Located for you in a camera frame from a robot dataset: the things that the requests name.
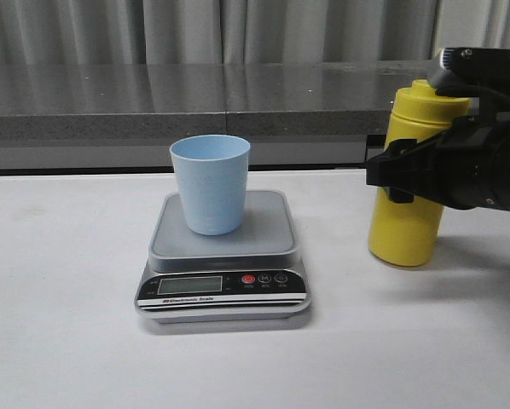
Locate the grey stone counter ledge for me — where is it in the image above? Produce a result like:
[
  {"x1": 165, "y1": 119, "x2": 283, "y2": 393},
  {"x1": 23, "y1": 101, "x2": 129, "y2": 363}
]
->
[{"x1": 0, "y1": 60, "x2": 427, "y2": 174}]

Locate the black camera cable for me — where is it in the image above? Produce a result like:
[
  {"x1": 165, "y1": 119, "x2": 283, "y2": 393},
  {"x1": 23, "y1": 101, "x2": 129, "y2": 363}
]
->
[{"x1": 436, "y1": 84, "x2": 510, "y2": 123}]

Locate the light blue plastic cup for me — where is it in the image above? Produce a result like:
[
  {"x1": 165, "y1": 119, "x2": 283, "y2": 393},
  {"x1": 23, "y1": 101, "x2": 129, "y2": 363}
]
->
[{"x1": 170, "y1": 135, "x2": 251, "y2": 235}]

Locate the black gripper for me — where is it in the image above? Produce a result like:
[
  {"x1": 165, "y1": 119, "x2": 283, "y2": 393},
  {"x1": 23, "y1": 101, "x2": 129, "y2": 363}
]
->
[{"x1": 366, "y1": 117, "x2": 510, "y2": 212}]

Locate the grey pleated curtain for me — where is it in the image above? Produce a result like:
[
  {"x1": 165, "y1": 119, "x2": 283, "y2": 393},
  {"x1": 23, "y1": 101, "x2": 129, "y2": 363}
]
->
[{"x1": 0, "y1": 1, "x2": 510, "y2": 65}]

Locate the yellow squeeze bottle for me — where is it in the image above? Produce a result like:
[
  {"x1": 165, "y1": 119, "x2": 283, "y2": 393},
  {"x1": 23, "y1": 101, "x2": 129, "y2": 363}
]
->
[{"x1": 368, "y1": 79, "x2": 470, "y2": 267}]

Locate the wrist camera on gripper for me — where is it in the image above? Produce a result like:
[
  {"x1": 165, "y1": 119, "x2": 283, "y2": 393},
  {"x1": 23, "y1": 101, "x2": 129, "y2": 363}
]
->
[{"x1": 426, "y1": 47, "x2": 510, "y2": 96}]

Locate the silver electronic kitchen scale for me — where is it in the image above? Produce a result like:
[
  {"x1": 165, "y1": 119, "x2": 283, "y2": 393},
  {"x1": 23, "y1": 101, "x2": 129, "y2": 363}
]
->
[{"x1": 135, "y1": 190, "x2": 311, "y2": 324}]

